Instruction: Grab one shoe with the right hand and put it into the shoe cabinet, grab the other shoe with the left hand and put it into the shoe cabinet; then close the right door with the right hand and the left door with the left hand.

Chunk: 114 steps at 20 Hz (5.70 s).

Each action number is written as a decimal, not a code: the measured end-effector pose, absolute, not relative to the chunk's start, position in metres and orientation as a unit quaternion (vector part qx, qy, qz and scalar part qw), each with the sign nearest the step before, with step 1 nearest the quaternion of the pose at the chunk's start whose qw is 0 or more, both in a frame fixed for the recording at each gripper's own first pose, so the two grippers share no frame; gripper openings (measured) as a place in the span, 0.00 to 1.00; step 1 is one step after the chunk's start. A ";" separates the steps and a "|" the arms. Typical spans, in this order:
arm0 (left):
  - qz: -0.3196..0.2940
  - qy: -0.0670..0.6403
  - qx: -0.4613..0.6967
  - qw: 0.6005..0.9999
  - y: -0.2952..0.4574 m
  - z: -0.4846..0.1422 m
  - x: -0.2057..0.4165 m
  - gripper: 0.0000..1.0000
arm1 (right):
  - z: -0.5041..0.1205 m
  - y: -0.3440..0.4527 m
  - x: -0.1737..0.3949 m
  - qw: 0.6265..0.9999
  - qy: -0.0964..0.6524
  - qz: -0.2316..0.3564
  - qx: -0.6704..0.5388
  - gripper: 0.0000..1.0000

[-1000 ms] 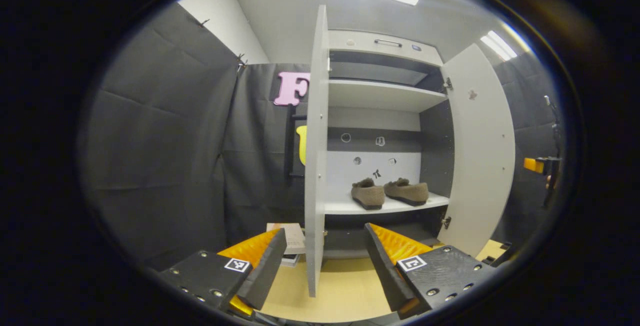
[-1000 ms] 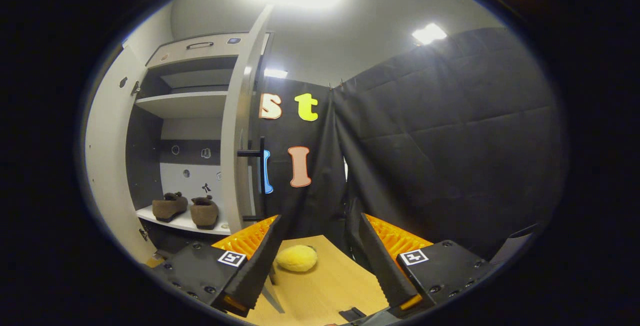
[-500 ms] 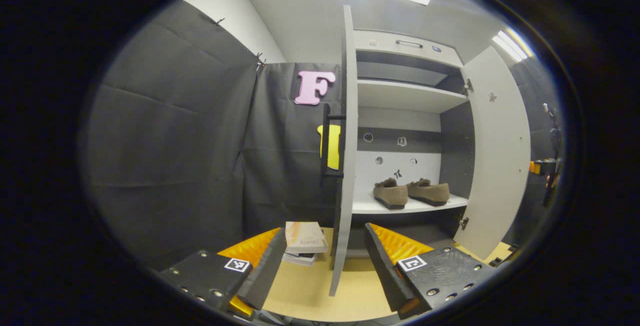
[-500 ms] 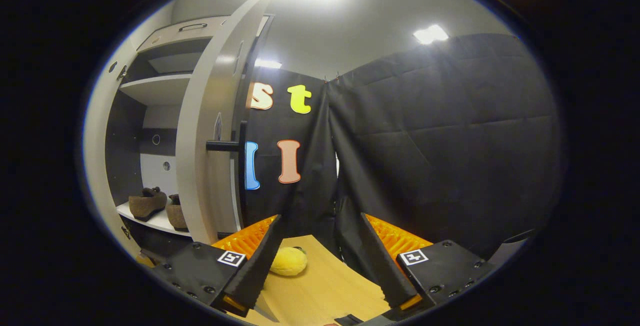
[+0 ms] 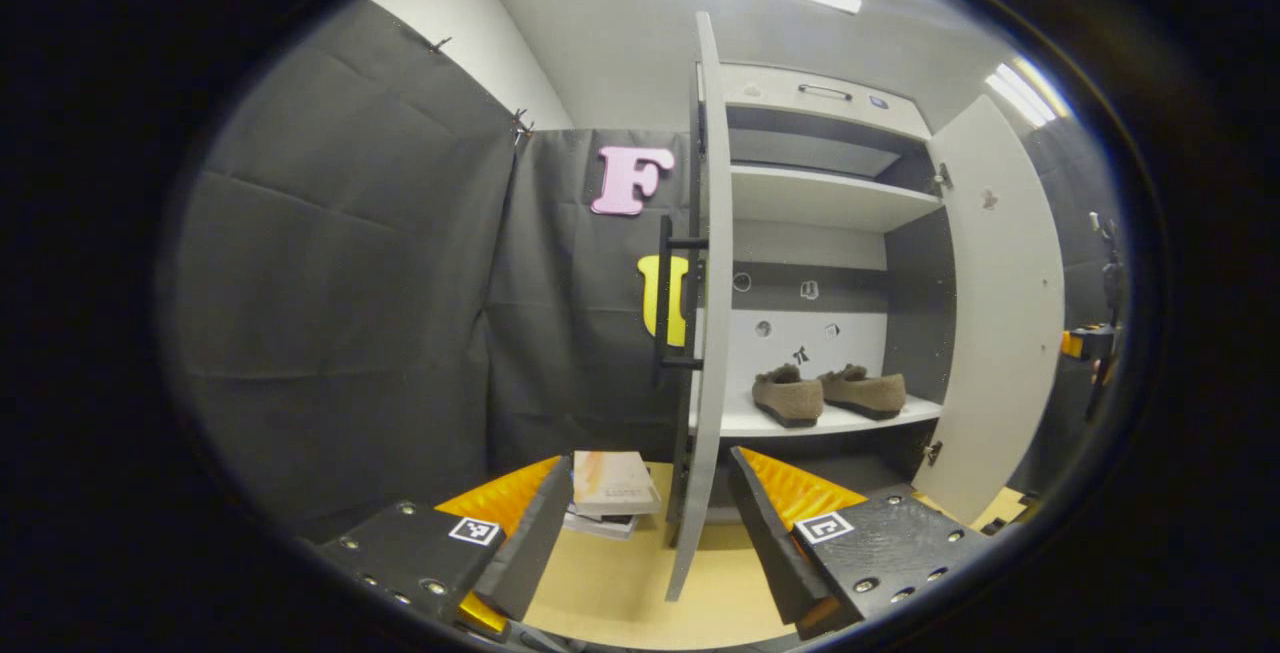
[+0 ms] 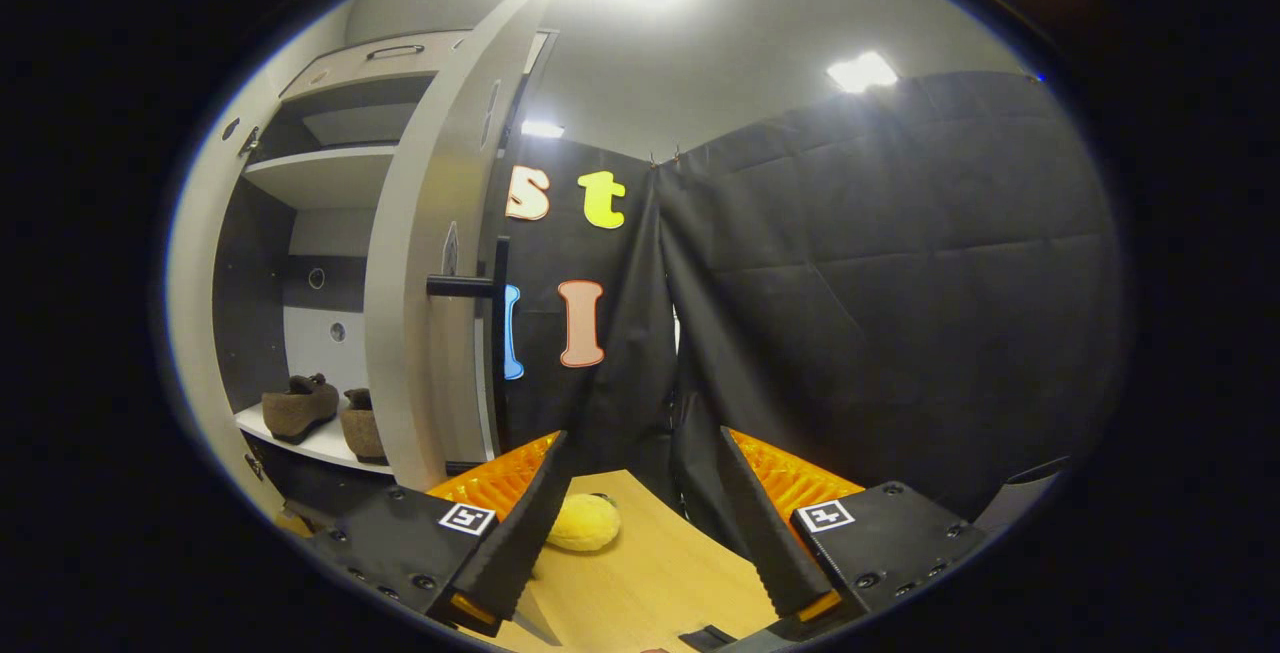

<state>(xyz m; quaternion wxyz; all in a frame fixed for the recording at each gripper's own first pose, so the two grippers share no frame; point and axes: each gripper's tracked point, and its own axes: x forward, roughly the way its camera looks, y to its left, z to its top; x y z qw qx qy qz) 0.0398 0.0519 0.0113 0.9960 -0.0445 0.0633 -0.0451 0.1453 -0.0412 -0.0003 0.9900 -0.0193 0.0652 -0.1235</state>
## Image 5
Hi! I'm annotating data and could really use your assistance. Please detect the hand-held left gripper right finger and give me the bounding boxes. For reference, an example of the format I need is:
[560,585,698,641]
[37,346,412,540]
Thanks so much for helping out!
[728,447,1001,639]

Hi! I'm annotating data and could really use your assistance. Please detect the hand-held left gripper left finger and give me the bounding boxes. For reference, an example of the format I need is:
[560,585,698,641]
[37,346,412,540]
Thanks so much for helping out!
[310,455,576,639]

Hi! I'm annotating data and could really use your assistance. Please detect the grey cabinet door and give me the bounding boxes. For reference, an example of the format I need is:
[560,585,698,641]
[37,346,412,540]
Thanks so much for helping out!
[912,95,1066,526]
[665,11,736,602]

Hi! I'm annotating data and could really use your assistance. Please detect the brown fuzzy shoe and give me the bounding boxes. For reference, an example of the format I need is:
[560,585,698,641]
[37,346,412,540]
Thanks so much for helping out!
[752,363,826,429]
[818,363,908,421]

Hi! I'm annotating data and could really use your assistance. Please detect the grey shoe cabinet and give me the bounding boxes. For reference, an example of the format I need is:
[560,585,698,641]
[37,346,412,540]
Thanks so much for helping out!
[690,61,961,524]

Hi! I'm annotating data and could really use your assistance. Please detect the white book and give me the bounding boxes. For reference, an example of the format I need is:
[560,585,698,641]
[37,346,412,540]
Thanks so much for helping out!
[565,511,641,540]

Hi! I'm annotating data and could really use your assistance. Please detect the tan book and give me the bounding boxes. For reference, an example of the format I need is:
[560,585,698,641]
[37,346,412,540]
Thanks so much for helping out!
[572,450,663,517]

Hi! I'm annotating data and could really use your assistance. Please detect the black backdrop cloth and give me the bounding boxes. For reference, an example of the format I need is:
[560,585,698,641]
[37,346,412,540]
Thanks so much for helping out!
[165,0,1126,544]

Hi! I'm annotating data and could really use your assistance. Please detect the black bar door handle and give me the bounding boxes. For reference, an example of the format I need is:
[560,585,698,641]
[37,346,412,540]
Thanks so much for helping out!
[652,215,709,389]

